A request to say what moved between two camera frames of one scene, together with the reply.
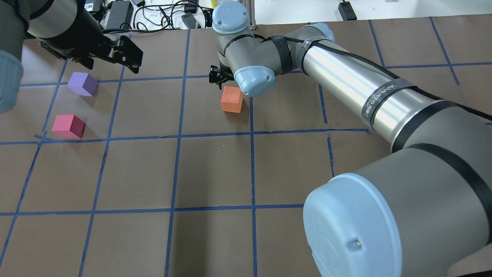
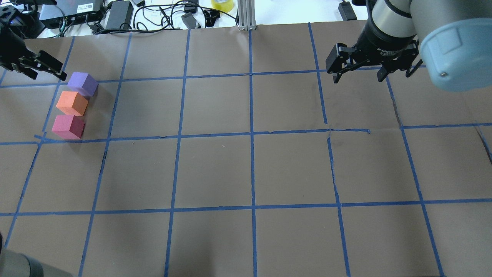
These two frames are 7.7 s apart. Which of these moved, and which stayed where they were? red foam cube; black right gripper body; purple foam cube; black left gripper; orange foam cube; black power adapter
Moved: black left gripper; orange foam cube; black right gripper body
Stayed: black power adapter; red foam cube; purple foam cube
